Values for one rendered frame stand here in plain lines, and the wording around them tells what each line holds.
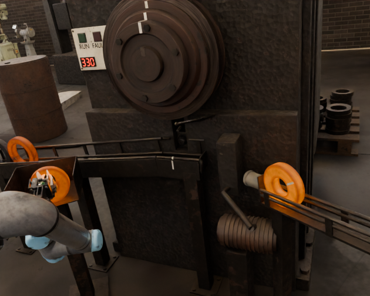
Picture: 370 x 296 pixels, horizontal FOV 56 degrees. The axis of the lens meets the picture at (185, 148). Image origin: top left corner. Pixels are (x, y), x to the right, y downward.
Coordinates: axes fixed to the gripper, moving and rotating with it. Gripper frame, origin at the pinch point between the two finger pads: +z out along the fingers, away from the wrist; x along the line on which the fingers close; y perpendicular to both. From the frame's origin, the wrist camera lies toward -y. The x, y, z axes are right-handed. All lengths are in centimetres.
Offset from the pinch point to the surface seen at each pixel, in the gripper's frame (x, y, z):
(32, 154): 14.7, -16.4, 39.1
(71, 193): -6.9, -11.6, -1.0
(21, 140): 18.4, -10.2, 44.3
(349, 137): -204, -76, 67
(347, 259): -131, -64, -34
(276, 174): -80, 14, -40
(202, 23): -66, 54, -3
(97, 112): -23.3, 7.9, 28.5
